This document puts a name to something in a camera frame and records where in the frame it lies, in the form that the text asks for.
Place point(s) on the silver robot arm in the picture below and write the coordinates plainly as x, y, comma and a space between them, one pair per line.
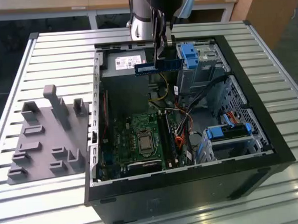
141, 7

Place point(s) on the blue RAM stick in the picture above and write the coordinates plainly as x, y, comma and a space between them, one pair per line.
145, 68

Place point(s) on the black RAM slot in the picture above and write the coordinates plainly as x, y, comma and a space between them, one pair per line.
165, 141
161, 141

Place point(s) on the grey parts rack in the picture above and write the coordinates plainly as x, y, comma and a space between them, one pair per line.
46, 157

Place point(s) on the silver CPU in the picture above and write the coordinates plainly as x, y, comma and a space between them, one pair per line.
145, 144

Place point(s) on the black PC case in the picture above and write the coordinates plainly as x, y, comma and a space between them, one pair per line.
168, 196

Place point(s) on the wooden desk white frame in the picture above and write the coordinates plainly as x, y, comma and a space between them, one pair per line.
46, 3

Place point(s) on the green motherboard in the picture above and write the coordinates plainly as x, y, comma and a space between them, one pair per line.
125, 143

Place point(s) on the silver power supply unit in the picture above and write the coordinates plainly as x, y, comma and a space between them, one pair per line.
125, 88

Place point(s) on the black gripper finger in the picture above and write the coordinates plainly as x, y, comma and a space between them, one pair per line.
161, 41

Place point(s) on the wooden cabinet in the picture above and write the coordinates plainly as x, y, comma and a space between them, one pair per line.
271, 10

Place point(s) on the black graphics card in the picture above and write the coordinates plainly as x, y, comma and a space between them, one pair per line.
144, 166

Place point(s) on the silver metal disk bay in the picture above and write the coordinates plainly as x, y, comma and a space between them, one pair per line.
211, 63

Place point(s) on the perforated metal disk bay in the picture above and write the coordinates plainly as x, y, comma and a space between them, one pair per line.
238, 97

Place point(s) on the blue drive carrier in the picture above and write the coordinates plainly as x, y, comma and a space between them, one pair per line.
189, 56

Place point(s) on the hard disk in blue carrier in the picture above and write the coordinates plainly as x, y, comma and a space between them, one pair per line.
215, 133

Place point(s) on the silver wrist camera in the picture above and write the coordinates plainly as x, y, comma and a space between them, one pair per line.
188, 4

